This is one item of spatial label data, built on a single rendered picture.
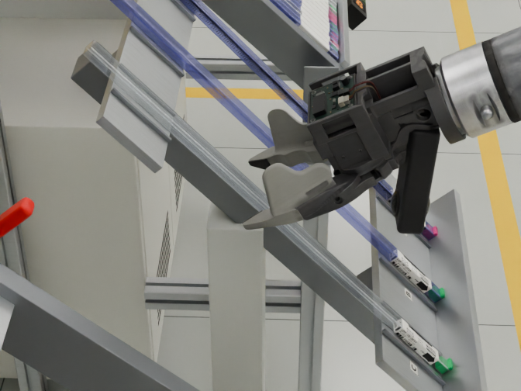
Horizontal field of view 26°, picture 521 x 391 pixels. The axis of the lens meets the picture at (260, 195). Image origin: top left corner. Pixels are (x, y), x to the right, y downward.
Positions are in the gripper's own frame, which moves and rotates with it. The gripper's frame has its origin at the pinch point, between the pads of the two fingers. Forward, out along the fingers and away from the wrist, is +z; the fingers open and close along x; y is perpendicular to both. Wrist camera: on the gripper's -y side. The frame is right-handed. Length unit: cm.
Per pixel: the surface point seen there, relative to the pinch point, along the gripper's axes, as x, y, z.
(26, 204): 21.0, 20.1, 6.9
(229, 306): -8.0, -17.4, 13.2
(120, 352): 18.1, 2.3, 10.6
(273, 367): -69, -83, 44
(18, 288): 18.3, 11.9, 14.1
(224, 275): -8.0, -13.3, 11.6
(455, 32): -203, -104, 4
